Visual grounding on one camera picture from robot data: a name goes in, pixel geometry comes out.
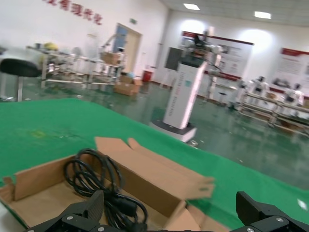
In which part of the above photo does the low metal shelf rack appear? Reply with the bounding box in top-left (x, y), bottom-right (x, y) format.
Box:
top-left (238, 91), bottom-right (309, 136)

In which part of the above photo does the black power cord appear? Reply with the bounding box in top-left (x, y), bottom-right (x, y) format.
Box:
top-left (63, 148), bottom-right (148, 232)

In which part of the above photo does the black round stool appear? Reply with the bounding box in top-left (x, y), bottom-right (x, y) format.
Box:
top-left (0, 58), bottom-right (42, 102)

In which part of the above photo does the small cardboard carton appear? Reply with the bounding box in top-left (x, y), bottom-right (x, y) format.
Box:
top-left (99, 51), bottom-right (122, 65)

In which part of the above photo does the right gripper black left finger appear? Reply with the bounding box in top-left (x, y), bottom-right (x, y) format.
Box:
top-left (24, 189), bottom-right (105, 232)

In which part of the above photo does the cardboard box with torn wall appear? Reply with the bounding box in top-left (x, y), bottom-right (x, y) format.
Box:
top-left (0, 136), bottom-right (216, 232)

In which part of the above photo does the ceiling light panel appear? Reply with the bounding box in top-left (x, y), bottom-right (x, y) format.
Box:
top-left (183, 2), bottom-right (201, 11)
top-left (253, 10), bottom-right (272, 20)

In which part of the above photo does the red bin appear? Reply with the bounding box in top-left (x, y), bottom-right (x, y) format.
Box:
top-left (141, 70), bottom-right (154, 83)

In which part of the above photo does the metal workbench rack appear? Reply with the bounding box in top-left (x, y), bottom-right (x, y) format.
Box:
top-left (26, 43), bottom-right (126, 90)

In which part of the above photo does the white mobile robot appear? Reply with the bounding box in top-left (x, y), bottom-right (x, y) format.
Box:
top-left (149, 26), bottom-right (225, 144)

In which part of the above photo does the red white wall board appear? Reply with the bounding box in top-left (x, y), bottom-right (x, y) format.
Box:
top-left (274, 47), bottom-right (309, 81)
top-left (181, 30), bottom-right (255, 81)

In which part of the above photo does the green table cloth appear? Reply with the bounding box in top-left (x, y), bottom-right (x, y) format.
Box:
top-left (0, 97), bottom-right (309, 231)

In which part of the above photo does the wooden door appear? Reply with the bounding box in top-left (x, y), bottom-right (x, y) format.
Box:
top-left (115, 22), bottom-right (143, 81)

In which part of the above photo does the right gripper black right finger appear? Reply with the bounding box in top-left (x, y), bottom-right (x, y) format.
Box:
top-left (231, 190), bottom-right (309, 232)

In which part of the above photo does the distant cardboard boxes stack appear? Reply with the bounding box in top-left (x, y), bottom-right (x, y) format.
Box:
top-left (113, 74), bottom-right (144, 97)

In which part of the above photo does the black monitor screen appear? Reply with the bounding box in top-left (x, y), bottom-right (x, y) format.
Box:
top-left (164, 46), bottom-right (184, 72)

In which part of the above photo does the small white humanoid robot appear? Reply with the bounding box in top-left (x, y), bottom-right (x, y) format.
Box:
top-left (285, 83), bottom-right (305, 106)
top-left (248, 75), bottom-right (269, 95)

